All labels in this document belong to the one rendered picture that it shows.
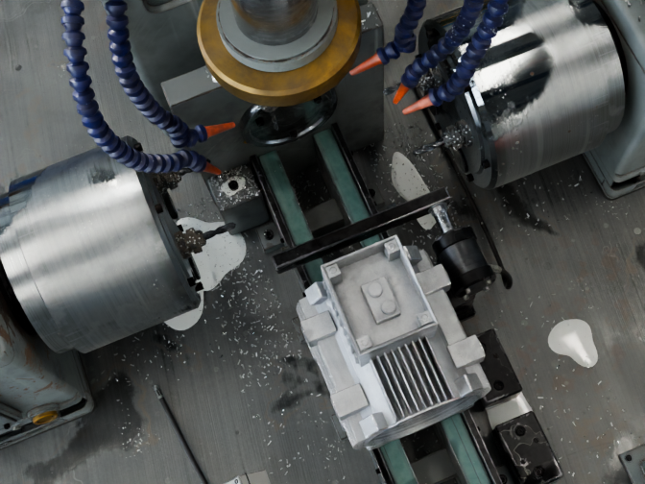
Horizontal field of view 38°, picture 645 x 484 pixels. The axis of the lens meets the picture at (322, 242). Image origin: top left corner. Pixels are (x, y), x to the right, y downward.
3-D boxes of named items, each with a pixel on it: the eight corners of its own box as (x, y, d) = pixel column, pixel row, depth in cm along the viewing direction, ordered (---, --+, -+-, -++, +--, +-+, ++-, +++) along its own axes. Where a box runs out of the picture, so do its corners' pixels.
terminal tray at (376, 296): (322, 283, 118) (317, 266, 111) (398, 252, 119) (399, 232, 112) (358, 370, 114) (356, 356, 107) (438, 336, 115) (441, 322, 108)
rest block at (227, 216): (218, 205, 152) (204, 176, 141) (257, 189, 153) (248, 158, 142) (230, 236, 150) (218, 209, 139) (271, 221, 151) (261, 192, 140)
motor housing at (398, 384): (301, 326, 132) (288, 287, 114) (423, 276, 134) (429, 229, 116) (355, 459, 126) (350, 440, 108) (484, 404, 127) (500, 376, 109)
